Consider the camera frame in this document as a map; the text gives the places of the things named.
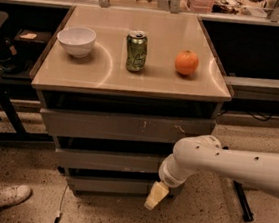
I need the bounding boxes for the white sneaker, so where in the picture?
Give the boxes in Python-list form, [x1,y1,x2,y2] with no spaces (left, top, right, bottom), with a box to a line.
[0,181,33,220]

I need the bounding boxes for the orange fruit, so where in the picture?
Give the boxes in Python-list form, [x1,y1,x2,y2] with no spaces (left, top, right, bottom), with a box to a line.
[174,50,199,76]

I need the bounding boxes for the green soda can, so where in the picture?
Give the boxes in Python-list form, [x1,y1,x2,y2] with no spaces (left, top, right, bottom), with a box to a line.
[125,30,148,72]

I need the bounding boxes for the grey drawer cabinet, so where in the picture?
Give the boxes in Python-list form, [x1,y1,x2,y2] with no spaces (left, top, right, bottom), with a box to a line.
[32,5,231,195]

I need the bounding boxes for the grey drawer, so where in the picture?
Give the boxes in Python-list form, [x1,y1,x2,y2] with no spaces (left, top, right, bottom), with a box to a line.
[55,148,167,173]
[66,175,154,196]
[41,109,216,144]

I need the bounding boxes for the pink stacked bin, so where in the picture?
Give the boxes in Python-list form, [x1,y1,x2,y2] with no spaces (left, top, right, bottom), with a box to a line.
[185,0,215,13]

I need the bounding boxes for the white floor cable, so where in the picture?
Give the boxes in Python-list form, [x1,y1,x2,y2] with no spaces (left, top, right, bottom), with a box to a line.
[51,183,70,223]

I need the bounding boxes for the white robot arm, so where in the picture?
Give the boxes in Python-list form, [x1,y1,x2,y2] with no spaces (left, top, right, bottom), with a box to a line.
[144,135,279,210]

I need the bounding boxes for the black stand leg bar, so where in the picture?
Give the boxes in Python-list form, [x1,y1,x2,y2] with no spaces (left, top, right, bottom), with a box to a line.
[233,181,254,222]

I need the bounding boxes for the grey bottom drawer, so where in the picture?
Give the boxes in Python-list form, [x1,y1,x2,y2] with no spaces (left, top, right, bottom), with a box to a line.
[66,175,154,196]

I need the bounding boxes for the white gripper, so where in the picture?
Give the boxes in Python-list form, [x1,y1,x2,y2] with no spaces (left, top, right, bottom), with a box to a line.
[144,154,192,210]

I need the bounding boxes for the white ceramic bowl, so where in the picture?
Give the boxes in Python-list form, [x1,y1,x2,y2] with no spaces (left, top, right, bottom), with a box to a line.
[57,26,97,58]

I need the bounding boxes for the grey top drawer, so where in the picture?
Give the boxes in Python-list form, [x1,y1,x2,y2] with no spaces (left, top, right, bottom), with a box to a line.
[41,109,216,144]

